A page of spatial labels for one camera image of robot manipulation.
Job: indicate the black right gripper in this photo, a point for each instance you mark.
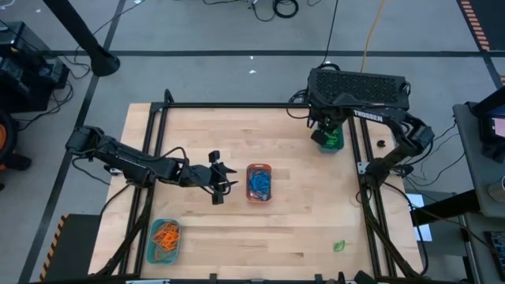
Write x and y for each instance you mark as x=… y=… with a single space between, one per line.
x=329 y=116

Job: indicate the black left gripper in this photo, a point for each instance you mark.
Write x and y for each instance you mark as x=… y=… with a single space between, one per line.
x=215 y=179

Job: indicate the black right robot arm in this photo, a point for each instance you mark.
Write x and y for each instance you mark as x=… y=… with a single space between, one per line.
x=375 y=116

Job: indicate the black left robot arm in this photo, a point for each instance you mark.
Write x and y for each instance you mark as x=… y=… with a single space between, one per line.
x=130 y=161

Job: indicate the orange plastic basket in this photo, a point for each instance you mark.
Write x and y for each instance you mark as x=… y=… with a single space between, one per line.
x=258 y=167

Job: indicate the grey-blue plastic basket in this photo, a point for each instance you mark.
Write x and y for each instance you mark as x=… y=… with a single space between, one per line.
x=335 y=149

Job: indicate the black perforated computer case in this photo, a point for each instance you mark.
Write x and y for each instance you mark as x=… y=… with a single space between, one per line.
x=355 y=84

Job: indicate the turquoise plastic basket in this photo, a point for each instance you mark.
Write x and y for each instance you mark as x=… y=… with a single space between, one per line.
x=173 y=258

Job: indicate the black desk beam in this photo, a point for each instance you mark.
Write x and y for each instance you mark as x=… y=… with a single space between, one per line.
x=446 y=207

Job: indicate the grey desk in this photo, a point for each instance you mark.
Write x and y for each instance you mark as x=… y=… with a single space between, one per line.
x=471 y=169

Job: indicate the black monitor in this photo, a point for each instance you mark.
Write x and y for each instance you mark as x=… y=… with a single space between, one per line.
x=489 y=114

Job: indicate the black pole round base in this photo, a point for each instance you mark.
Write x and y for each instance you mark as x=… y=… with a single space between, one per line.
x=104 y=63

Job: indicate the black mat yellow striped edge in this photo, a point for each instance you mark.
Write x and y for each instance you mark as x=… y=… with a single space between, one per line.
x=75 y=248

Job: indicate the black mat orange stripes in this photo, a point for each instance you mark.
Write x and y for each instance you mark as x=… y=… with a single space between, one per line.
x=493 y=19

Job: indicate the black keyboard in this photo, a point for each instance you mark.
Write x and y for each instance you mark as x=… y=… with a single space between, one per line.
x=497 y=252

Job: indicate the black orange wheeled device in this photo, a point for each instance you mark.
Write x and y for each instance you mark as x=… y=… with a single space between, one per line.
x=8 y=158

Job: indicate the black equipment rack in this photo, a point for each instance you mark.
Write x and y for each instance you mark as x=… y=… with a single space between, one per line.
x=23 y=79

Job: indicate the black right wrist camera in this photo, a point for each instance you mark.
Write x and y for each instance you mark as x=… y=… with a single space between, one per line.
x=319 y=137

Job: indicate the black frame bracket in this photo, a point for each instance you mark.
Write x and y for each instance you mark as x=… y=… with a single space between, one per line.
x=213 y=278
x=317 y=278

